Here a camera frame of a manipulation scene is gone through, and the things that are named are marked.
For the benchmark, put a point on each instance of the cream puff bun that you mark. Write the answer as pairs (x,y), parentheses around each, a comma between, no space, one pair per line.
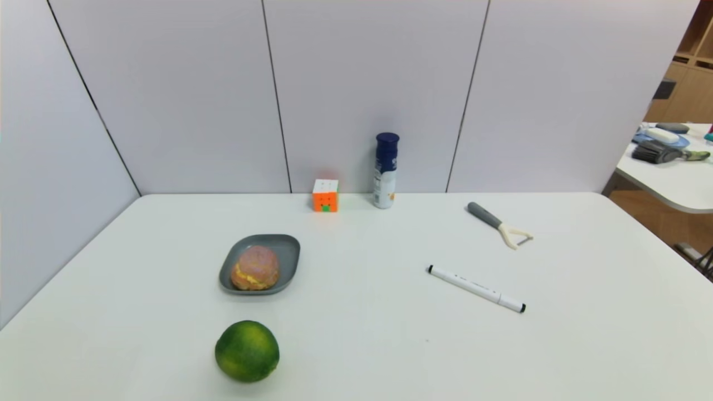
(255,268)

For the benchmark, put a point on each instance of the gray rectangular dish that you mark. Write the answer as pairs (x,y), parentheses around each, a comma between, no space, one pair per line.
(288,250)

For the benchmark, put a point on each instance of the white oval object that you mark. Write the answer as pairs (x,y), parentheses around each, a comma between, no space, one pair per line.
(662,135)

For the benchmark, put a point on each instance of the dark gray oval object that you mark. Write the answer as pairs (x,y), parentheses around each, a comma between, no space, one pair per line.
(673,127)

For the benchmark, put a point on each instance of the teal small object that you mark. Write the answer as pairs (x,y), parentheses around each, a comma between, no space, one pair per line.
(709,135)

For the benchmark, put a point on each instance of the orange white puzzle cube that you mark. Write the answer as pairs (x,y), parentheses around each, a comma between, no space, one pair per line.
(325,196)

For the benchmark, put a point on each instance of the blue white spray can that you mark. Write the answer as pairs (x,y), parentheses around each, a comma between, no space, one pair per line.
(385,167)

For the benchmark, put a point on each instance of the white marker pen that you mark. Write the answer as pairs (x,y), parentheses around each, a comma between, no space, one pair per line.
(476,288)

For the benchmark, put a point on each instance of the green citrus fruit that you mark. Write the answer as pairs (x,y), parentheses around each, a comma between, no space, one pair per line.
(247,351)

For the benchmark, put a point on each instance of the blue plate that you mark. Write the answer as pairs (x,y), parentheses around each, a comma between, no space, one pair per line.
(640,137)

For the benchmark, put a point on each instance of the black bristle brush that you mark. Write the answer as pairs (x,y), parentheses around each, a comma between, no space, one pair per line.
(654,153)

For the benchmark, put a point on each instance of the white side table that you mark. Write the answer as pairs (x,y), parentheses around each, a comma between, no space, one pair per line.
(679,184)

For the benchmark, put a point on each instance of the dark chair base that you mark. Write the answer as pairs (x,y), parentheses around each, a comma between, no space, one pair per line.
(699,259)

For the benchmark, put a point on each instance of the wooden cabinet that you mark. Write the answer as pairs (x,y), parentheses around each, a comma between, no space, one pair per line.
(690,89)

